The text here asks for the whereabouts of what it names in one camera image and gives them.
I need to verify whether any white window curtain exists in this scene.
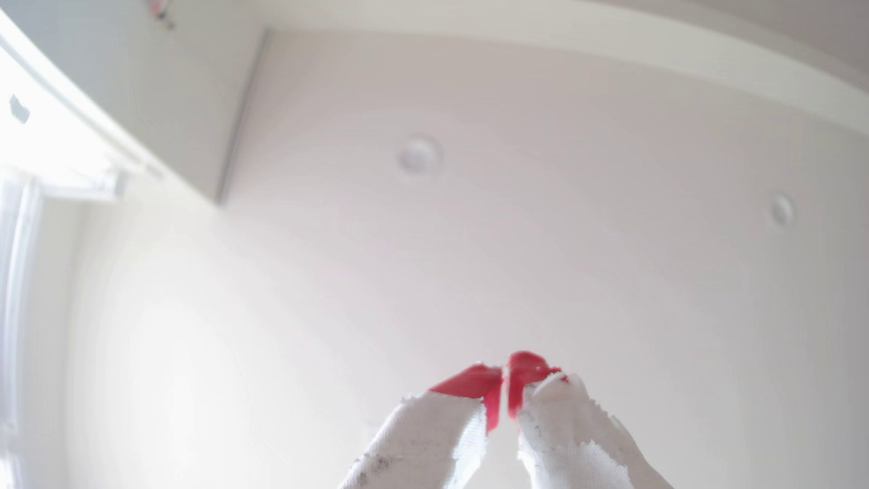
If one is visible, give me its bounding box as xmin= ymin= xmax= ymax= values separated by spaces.
xmin=0 ymin=170 xmax=43 ymax=489

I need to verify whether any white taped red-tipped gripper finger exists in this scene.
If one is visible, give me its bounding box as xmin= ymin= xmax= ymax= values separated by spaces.
xmin=506 ymin=350 xmax=674 ymax=489
xmin=338 ymin=363 xmax=505 ymax=489

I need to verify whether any white curtain rail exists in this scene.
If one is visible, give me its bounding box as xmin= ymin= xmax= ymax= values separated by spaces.
xmin=0 ymin=14 xmax=164 ymax=203

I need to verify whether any round white ceiling light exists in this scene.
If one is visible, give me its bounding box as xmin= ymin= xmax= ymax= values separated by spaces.
xmin=767 ymin=193 xmax=797 ymax=228
xmin=397 ymin=134 xmax=442 ymax=179

